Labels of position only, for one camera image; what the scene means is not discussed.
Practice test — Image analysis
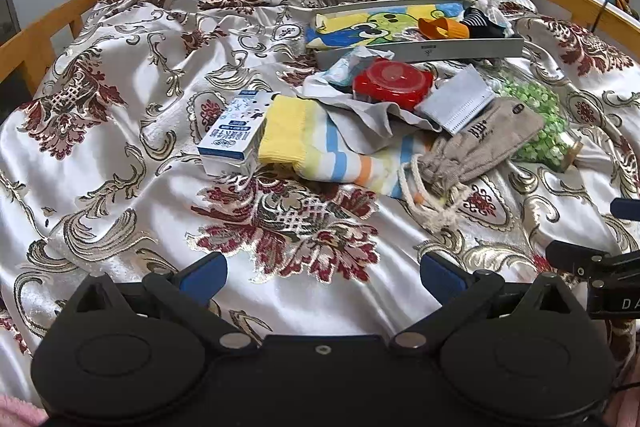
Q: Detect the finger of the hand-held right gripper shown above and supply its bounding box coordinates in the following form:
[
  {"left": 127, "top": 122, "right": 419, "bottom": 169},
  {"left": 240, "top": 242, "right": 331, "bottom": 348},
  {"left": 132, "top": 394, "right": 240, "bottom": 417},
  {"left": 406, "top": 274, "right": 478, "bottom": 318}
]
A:
[
  {"left": 545, "top": 241, "right": 640, "bottom": 280},
  {"left": 611, "top": 198, "right": 640, "bottom": 219}
]

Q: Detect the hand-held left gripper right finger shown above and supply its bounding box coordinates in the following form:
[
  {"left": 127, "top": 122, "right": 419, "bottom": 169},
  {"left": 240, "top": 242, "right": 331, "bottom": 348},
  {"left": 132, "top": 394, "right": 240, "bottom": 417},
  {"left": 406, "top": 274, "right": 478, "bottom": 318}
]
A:
[{"left": 390, "top": 252, "right": 581, "bottom": 350}]

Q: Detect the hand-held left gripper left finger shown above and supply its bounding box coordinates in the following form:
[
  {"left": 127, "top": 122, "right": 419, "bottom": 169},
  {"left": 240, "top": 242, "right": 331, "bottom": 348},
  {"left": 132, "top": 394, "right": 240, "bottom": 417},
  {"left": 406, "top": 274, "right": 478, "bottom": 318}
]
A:
[{"left": 65, "top": 252, "right": 258, "bottom": 350}]

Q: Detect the beige drawstring bag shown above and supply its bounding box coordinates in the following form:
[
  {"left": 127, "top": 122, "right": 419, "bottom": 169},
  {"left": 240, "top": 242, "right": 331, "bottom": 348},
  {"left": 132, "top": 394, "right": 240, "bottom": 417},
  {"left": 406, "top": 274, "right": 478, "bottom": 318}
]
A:
[{"left": 397, "top": 98, "right": 546, "bottom": 233}]

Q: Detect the yellow striped cloth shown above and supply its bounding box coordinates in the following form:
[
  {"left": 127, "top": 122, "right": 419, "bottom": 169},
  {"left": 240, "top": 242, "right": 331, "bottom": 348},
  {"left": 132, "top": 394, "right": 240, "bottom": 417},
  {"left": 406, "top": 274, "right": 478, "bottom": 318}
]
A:
[{"left": 257, "top": 94, "right": 433, "bottom": 199}]

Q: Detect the grey cloth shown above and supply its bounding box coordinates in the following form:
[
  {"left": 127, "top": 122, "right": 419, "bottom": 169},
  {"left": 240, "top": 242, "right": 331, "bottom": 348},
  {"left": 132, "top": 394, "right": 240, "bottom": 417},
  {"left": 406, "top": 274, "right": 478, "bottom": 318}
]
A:
[{"left": 302, "top": 72, "right": 443, "bottom": 155}]

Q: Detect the grey box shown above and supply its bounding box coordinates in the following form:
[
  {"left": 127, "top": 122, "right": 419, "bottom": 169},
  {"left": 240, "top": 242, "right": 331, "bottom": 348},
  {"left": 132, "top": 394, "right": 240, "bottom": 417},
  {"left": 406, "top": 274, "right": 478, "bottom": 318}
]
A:
[{"left": 287, "top": 0, "right": 526, "bottom": 65}]

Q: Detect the dark striped sock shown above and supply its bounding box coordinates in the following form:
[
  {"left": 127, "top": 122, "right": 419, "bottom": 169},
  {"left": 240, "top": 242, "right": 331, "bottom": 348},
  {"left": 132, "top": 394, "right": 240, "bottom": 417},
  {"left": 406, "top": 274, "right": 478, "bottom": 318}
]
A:
[{"left": 460, "top": 7, "right": 506, "bottom": 38}]

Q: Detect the blue white soft packet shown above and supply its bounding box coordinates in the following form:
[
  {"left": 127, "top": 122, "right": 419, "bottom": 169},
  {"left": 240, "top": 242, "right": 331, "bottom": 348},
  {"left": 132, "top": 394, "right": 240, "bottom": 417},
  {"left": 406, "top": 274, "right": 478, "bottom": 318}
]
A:
[{"left": 320, "top": 47, "right": 396, "bottom": 90}]

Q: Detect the jar of green paper stars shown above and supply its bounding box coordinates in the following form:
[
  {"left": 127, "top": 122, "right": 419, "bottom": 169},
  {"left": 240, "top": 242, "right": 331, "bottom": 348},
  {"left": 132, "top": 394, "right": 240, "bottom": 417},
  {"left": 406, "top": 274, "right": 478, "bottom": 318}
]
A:
[{"left": 492, "top": 69, "right": 586, "bottom": 172}]

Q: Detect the blue white milk carton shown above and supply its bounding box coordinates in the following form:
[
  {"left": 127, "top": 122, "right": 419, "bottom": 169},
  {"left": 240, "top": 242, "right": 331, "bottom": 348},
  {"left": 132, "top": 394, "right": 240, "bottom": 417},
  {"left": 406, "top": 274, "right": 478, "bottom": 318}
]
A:
[{"left": 196, "top": 89, "right": 281, "bottom": 178}]

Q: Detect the grey face mask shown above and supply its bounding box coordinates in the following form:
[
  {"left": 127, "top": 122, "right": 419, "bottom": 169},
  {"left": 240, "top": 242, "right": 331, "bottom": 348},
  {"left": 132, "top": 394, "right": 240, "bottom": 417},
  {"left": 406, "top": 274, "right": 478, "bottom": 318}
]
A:
[{"left": 414, "top": 67, "right": 496, "bottom": 135}]

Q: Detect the red lidded container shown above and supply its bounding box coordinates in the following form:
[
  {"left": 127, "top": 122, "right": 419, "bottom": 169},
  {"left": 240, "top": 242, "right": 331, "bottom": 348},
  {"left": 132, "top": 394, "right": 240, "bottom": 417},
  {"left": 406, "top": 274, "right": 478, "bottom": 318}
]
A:
[{"left": 352, "top": 58, "right": 435, "bottom": 112}]

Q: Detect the pink fluffy fabric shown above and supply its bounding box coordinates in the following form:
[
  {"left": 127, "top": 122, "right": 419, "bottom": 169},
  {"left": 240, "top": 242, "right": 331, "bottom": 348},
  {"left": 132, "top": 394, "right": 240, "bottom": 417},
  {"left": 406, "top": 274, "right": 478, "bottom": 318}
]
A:
[{"left": 0, "top": 389, "right": 48, "bottom": 427}]

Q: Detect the colourful cartoon cloth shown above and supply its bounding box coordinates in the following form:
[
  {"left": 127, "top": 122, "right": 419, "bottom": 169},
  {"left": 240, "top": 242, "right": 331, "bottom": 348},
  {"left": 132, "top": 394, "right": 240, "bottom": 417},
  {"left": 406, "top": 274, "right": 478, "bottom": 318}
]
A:
[{"left": 306, "top": 2, "right": 468, "bottom": 50}]

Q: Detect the black cable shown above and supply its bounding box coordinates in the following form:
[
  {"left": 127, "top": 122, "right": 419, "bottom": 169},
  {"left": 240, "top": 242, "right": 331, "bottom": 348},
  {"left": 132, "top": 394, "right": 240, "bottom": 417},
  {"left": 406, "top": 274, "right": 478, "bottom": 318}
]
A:
[{"left": 590, "top": 0, "right": 613, "bottom": 32}]

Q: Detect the wooden bed frame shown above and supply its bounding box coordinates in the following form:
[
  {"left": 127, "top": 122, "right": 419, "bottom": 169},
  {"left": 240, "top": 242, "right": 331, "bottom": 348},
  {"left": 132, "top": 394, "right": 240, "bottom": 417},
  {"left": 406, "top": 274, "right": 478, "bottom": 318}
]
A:
[{"left": 0, "top": 0, "right": 640, "bottom": 72}]

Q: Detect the grey framed wall panel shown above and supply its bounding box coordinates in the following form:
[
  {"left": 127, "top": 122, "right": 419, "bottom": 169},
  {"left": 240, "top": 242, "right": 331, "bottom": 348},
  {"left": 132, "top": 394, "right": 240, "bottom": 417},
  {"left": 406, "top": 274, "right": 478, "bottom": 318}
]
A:
[{"left": 0, "top": 0, "right": 21, "bottom": 38}]

